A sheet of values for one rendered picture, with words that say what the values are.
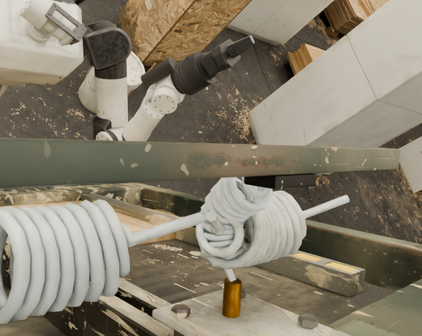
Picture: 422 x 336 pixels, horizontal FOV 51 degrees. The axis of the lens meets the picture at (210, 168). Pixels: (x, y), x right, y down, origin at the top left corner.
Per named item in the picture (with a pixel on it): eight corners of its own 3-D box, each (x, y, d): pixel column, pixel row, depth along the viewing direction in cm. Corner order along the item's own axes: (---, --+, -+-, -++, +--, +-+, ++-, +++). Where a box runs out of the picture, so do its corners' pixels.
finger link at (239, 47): (255, 45, 104) (233, 58, 107) (249, 33, 103) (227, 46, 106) (254, 46, 103) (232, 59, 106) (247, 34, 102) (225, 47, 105)
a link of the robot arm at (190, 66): (247, 64, 113) (209, 85, 119) (228, 30, 111) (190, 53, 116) (234, 77, 102) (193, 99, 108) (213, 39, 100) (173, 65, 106)
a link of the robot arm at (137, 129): (144, 129, 118) (115, 169, 130) (169, 119, 125) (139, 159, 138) (120, 99, 119) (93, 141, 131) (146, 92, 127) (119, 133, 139)
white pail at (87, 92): (115, 84, 305) (151, 41, 274) (123, 121, 293) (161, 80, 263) (71, 75, 284) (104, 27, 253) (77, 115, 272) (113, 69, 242)
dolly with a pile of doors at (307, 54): (312, 69, 517) (333, 53, 497) (327, 106, 498) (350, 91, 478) (277, 57, 477) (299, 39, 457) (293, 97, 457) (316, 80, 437)
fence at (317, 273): (94, 205, 147) (94, 193, 146) (363, 291, 78) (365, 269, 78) (80, 206, 143) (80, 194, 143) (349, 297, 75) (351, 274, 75)
